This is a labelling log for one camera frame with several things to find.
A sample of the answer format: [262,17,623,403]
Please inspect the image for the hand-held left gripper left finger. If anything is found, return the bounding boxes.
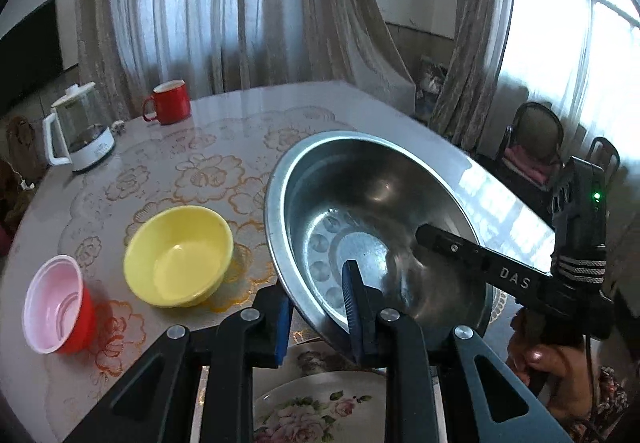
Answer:
[62,283,296,443]

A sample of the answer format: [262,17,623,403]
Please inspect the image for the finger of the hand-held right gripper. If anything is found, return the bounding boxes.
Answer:
[415,223,496,281]

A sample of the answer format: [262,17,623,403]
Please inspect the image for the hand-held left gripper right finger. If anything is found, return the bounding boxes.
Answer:
[341,259,573,443]

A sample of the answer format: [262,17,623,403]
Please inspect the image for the white rose-print plate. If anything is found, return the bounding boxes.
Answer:
[252,369,396,443]

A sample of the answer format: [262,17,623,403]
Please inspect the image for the stainless steel bowl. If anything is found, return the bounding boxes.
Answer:
[263,130,493,349]

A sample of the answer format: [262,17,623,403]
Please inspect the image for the yellow bowl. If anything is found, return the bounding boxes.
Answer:
[123,205,235,309]

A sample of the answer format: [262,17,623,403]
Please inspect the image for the red plastic bowl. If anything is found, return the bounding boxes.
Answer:
[22,254,97,355]

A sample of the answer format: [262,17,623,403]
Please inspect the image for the person's right forearm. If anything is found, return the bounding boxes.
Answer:
[570,363,633,443]

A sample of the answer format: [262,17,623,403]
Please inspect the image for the person's right hand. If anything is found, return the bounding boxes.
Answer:
[507,310,601,424]

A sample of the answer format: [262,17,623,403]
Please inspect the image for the dark chair with pink cushion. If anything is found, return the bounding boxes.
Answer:
[497,102,566,188]

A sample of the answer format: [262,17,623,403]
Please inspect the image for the beige tied-back curtain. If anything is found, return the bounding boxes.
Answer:
[430,0,518,151]

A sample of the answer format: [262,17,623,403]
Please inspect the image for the red mug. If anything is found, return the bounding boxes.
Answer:
[142,79,193,126]

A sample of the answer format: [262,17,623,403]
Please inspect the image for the white electric glass kettle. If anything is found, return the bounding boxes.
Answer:
[42,82,117,174]

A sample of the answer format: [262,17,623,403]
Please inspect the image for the brown wicker chair back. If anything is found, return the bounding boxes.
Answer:
[5,115,46,184]

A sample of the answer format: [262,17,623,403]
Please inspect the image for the beige sheer window curtain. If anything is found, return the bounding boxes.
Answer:
[75,0,416,111]

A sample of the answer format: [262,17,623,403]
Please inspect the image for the dark bundle by wall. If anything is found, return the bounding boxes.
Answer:
[417,57,451,121]

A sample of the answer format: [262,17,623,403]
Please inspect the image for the black wall television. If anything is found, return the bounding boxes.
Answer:
[0,0,65,114]

